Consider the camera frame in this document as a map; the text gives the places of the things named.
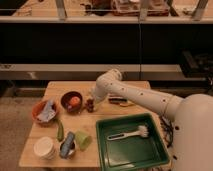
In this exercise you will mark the bunch of brown grapes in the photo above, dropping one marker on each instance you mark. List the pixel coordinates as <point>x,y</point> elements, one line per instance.
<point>90,105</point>

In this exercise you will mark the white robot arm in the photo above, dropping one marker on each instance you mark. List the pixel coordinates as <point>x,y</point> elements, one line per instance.
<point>193,117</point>

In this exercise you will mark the light green plastic cup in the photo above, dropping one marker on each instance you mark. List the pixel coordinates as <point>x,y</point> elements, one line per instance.
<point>82,139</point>

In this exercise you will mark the white paper cup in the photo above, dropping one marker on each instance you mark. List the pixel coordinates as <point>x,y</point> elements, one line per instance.
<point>44,148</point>

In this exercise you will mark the striped dark block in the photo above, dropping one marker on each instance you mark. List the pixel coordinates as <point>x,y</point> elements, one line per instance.
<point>117,100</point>

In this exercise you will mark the yellow banana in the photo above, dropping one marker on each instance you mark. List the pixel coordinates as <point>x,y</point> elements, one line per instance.
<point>126,104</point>

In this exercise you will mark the orange fruit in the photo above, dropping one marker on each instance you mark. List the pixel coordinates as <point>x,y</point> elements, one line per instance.
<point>74,101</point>

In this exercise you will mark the dark brown bowl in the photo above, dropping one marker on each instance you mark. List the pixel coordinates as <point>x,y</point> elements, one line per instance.
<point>65,102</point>

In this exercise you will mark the white dish brush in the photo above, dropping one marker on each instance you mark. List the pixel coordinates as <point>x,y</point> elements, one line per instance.
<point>142,131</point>

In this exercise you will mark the crumpled white blue packet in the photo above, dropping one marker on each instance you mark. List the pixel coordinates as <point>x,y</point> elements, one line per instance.
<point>48,112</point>

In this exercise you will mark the wooden table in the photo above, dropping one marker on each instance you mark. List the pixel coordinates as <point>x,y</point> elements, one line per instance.
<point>85,122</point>

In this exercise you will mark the green cucumber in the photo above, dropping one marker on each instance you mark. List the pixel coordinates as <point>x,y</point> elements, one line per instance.
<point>60,132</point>

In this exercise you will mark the orange plastic bowl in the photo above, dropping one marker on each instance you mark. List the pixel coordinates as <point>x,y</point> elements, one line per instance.
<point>37,109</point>

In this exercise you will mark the green plastic tray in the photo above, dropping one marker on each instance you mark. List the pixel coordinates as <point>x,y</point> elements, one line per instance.
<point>132,153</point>

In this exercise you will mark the blue grey can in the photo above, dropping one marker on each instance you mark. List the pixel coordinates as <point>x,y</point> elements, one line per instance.
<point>66,145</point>

